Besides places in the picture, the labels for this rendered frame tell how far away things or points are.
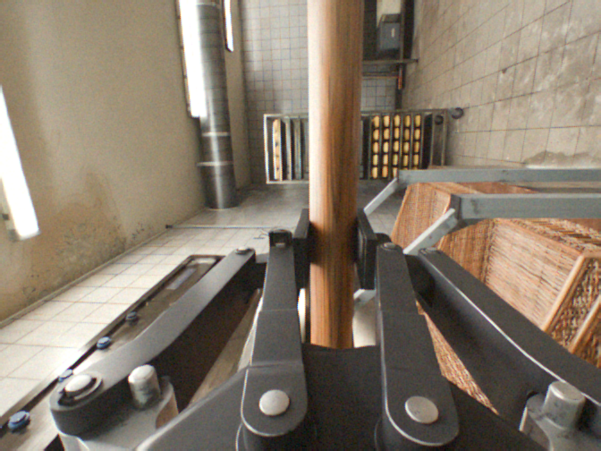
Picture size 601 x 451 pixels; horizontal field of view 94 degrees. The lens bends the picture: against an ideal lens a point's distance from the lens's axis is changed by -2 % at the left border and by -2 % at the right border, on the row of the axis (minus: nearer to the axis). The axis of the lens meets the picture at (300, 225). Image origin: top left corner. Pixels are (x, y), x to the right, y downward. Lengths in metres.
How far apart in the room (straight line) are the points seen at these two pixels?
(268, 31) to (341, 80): 5.35
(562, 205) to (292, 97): 4.80
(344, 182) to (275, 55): 5.25
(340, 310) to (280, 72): 5.19
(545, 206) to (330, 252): 0.55
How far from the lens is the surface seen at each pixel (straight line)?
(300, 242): 0.15
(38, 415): 1.22
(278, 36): 5.47
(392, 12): 4.84
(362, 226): 0.17
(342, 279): 0.19
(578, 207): 0.72
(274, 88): 5.31
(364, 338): 1.20
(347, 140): 0.17
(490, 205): 0.63
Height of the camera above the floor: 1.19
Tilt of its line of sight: 5 degrees up
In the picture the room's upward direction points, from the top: 90 degrees counter-clockwise
